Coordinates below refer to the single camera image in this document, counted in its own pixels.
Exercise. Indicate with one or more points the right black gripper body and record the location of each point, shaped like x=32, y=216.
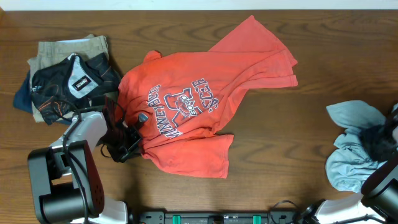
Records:
x=374, y=143

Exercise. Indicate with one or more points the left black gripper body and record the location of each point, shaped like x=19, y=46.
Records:
x=131, y=144

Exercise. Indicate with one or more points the light blue grey garment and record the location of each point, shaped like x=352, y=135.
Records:
x=349, y=165

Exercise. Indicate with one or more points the red printed t-shirt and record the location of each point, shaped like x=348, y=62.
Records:
x=189, y=97

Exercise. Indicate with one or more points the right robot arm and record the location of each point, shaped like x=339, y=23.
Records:
x=376, y=203

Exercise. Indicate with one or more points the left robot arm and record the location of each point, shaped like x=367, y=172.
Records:
x=66, y=186

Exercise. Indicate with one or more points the khaki folded pants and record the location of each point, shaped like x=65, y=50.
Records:
x=51, y=53

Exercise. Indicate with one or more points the navy blue folded garment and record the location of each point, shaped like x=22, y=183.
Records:
x=22, y=98

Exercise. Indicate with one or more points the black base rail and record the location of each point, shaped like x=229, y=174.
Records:
x=284, y=217

